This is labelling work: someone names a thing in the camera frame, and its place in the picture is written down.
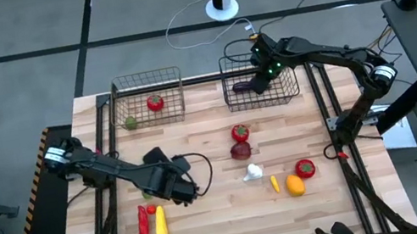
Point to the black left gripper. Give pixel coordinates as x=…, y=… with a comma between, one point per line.
x=161, y=181

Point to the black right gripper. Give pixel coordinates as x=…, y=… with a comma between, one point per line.
x=269, y=56

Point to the purple eggplant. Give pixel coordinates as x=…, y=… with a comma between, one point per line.
x=242, y=87

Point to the small red cherry tomato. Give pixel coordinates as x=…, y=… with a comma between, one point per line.
x=151, y=209

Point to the red tomato green calyx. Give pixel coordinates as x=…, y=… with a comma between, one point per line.
x=155, y=103
x=240, y=133
x=306, y=169

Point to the dark red round fruit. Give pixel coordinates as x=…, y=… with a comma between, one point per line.
x=240, y=151

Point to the white garlic bulb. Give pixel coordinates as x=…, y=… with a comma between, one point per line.
x=253, y=172

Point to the small yellow corn cob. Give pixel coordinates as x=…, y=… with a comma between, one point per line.
x=274, y=184

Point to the green round fruit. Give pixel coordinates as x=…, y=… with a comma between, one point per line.
x=131, y=123

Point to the orange yellow fruit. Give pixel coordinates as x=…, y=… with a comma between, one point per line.
x=295, y=185

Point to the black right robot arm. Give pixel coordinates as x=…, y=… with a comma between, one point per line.
x=335, y=56

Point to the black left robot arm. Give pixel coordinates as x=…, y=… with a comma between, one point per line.
x=105, y=167

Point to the yellow power plug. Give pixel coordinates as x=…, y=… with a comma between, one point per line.
x=252, y=35

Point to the long red chili pepper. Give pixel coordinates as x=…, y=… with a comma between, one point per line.
x=143, y=225

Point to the black desk leg beam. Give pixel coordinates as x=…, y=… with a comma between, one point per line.
x=400, y=106

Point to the white paper sheet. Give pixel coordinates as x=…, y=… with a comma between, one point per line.
x=399, y=137

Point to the black hazard striped platform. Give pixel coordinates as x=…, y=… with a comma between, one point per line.
x=39, y=233

